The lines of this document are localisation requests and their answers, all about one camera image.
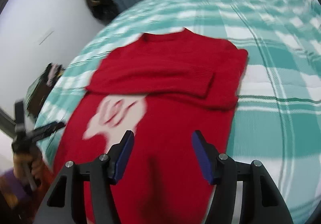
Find red knit sweater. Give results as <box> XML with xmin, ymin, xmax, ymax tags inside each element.
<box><xmin>53</xmin><ymin>29</ymin><xmax>248</xmax><ymax>223</ymax></box>

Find dark wooden nightstand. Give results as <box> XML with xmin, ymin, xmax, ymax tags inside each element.
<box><xmin>26</xmin><ymin>78</ymin><xmax>52</xmax><ymax>120</ymax></box>

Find teal plaid bed cover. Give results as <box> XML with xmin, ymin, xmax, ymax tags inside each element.
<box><xmin>36</xmin><ymin>0</ymin><xmax>320</xmax><ymax>223</ymax></box>

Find left hand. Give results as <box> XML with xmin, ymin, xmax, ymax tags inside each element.
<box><xmin>13</xmin><ymin>147</ymin><xmax>45</xmax><ymax>185</ymax></box>

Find stacked clothes on nightstand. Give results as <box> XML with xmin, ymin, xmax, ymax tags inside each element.
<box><xmin>25</xmin><ymin>63</ymin><xmax>65</xmax><ymax>104</ymax></box>

